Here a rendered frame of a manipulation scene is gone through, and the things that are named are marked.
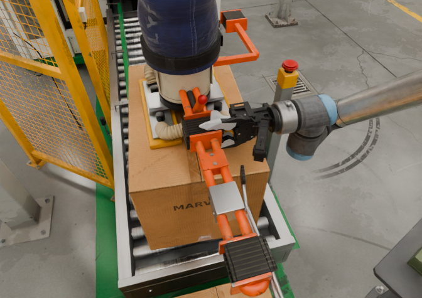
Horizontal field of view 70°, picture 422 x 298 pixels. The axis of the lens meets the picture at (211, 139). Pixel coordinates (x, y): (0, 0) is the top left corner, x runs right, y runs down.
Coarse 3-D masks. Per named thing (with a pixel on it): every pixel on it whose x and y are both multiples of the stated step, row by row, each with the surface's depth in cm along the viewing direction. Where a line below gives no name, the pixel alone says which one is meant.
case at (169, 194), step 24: (216, 72) 118; (240, 96) 108; (144, 120) 100; (144, 144) 93; (144, 168) 87; (168, 168) 87; (192, 168) 87; (240, 168) 87; (264, 168) 87; (144, 192) 82; (168, 192) 85; (192, 192) 87; (240, 192) 92; (264, 192) 95; (144, 216) 92; (168, 216) 95; (192, 216) 98; (168, 240) 107; (192, 240) 111
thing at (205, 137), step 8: (200, 112) 79; (208, 112) 79; (184, 120) 78; (192, 120) 79; (200, 120) 79; (208, 120) 79; (184, 128) 76; (192, 128) 77; (200, 128) 77; (184, 136) 79; (192, 136) 74; (200, 136) 74; (208, 136) 75; (216, 136) 76; (192, 144) 75; (208, 144) 77
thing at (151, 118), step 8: (144, 80) 111; (144, 88) 107; (152, 88) 103; (144, 96) 105; (144, 104) 102; (144, 112) 100; (152, 112) 99; (160, 112) 95; (168, 112) 99; (152, 120) 96; (160, 120) 95; (168, 120) 96; (176, 120) 97; (152, 128) 94; (152, 136) 92; (152, 144) 90; (160, 144) 91; (168, 144) 91; (176, 144) 92
